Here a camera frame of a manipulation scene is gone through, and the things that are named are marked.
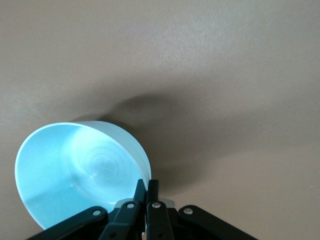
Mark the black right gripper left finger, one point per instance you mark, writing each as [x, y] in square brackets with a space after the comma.
[125, 220]

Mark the light blue plastic bowl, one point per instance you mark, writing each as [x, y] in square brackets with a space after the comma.
[62, 170]

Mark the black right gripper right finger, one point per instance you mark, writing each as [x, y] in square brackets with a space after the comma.
[157, 222]

